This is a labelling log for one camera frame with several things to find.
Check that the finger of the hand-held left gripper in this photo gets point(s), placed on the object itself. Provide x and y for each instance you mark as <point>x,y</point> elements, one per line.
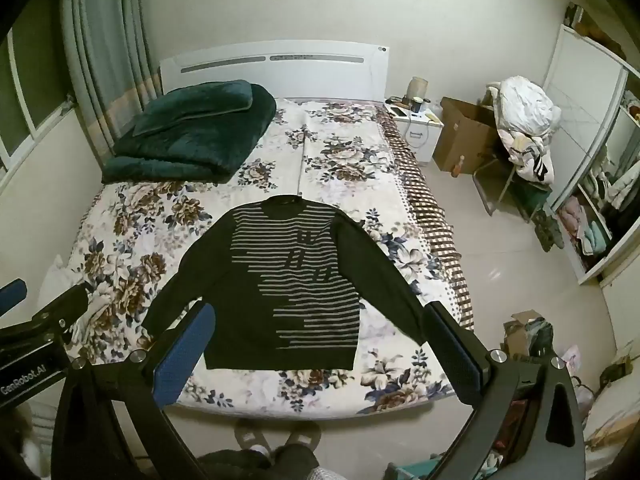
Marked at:
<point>62,307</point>
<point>12,296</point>

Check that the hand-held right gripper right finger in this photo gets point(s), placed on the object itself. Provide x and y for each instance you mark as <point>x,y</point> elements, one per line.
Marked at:
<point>452,355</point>

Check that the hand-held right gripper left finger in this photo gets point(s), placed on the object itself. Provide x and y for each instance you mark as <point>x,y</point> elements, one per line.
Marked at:
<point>185,350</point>

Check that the dark striped sweater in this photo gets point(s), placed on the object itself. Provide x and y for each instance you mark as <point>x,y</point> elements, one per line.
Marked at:
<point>310,280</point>

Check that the folded clothes stack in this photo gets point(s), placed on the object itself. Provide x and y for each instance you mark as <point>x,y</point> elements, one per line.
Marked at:
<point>587,230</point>

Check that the hanging clothes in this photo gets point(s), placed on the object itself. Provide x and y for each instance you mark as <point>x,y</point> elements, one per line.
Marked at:
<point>620,182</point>

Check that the pile of clothes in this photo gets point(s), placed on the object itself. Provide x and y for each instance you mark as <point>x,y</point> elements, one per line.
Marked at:
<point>527,110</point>

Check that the small cardboard box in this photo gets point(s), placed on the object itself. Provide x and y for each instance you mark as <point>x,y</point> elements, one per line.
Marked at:
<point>520,332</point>

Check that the person's patterned slipper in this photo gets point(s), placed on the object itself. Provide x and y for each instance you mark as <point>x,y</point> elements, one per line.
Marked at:
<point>250,437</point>

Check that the brown checked bed cloth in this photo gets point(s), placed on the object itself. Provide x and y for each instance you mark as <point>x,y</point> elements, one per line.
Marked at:
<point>435,210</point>

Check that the person's dark trousers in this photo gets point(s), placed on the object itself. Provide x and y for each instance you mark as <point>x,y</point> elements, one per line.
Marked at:
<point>280,465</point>

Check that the pile of bags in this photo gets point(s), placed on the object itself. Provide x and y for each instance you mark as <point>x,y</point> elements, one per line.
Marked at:
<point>605,400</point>

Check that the metal-framed chair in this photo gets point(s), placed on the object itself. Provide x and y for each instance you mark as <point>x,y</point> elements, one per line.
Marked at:
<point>520,192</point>

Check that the small brown bottle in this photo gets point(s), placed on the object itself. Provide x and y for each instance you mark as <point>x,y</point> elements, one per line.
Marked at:
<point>457,167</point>

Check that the folded dark green blanket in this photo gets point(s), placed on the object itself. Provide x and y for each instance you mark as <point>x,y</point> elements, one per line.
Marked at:
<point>200,145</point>

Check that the white nightstand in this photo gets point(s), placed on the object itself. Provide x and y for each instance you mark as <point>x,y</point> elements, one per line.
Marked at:
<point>420,137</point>

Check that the open cardboard box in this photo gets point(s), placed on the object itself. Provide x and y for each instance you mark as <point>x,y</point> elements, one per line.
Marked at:
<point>462,135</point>

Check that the white-framed window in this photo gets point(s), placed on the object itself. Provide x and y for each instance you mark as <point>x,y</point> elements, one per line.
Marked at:
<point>30,75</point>

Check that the floral bedsheet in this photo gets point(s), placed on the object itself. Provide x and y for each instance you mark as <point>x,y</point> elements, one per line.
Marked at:
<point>340,160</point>

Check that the dark green pillow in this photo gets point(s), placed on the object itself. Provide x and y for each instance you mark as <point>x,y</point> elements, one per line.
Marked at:
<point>195,102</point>

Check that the grey-green curtain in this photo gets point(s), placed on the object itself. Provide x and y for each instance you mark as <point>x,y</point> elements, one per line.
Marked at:
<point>107,60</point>

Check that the beige table lamp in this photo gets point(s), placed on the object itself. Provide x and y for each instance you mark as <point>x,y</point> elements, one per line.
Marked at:
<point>419,91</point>

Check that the white wardrobe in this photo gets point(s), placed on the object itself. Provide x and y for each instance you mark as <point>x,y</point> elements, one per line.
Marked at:
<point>575,110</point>

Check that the white bed headboard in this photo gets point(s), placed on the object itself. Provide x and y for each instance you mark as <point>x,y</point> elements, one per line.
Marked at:
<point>300,72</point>

